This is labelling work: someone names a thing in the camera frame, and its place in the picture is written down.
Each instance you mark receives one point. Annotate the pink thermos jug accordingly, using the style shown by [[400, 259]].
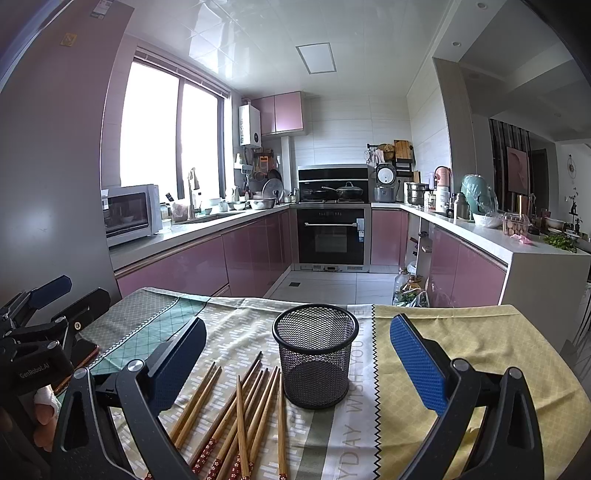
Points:
[[443, 182]]

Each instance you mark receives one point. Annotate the black mesh utensil holder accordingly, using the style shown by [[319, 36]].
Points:
[[315, 343]]

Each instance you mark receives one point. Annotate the teal covered appliance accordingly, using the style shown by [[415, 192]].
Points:
[[480, 196]]

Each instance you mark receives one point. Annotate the white microwave oven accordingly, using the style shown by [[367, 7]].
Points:
[[130, 213]]

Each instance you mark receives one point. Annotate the wooden chopstick red end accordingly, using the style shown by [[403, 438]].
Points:
[[190, 404]]

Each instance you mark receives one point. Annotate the white water heater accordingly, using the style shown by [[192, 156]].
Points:
[[249, 126]]

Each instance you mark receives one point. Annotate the black wok with lid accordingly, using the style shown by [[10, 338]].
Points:
[[347, 192]]

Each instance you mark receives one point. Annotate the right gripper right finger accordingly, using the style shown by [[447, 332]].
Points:
[[508, 445]]

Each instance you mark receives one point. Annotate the patterned tablecloth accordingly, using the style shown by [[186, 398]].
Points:
[[377, 429]]

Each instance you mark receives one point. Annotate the stainless steel pot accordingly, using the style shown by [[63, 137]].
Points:
[[414, 193]]

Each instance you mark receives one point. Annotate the red smartphone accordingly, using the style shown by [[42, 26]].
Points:
[[83, 353]]

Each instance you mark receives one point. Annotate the kitchen faucet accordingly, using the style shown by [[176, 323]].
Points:
[[192, 187]]

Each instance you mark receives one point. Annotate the white rice cooker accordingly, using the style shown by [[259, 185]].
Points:
[[386, 183]]

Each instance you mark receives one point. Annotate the bag of green vegetables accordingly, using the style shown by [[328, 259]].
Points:
[[409, 291]]

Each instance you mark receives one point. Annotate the black built-in oven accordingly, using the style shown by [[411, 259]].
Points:
[[332, 234]]

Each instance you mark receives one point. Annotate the pink wall cabinet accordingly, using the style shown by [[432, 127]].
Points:
[[281, 114]]

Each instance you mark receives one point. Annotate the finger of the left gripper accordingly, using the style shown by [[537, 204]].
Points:
[[78, 313], [26, 303]]

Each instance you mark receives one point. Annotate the left hand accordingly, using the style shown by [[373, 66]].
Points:
[[46, 406]]

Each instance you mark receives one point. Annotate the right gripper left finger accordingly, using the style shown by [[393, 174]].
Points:
[[86, 444]]

